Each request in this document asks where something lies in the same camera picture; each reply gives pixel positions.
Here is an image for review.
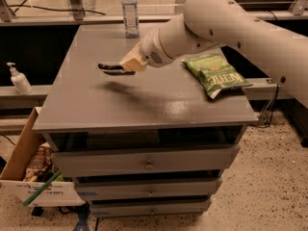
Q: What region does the blue clamp under cabinet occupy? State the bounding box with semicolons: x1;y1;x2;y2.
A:
73;204;90;231

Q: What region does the green kettle chips bag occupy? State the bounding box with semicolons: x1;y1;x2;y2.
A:
183;54;251;99

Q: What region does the black cable on ledge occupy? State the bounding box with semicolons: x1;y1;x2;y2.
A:
9;4;107;17

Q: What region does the black rxbar chocolate bar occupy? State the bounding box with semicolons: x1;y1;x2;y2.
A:
98;64;136;76

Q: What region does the green stick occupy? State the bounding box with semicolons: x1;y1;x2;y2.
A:
23;170;61;207

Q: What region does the cardboard box with items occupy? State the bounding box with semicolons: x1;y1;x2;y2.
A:
0;107;85;207

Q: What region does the clear plastic water bottle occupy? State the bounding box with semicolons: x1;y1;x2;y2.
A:
121;0;140;39

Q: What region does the grey drawer cabinet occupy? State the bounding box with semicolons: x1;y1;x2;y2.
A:
33;24;257;218

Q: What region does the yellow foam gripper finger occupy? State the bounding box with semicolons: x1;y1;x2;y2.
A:
119;42;148;71

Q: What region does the white pump soap bottle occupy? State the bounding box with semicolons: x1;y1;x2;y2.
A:
7;62;33;94

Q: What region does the white gripper body with grille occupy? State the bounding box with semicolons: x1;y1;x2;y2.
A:
139;28;173;68

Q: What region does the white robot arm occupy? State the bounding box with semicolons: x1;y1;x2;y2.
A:
120;0;308;107

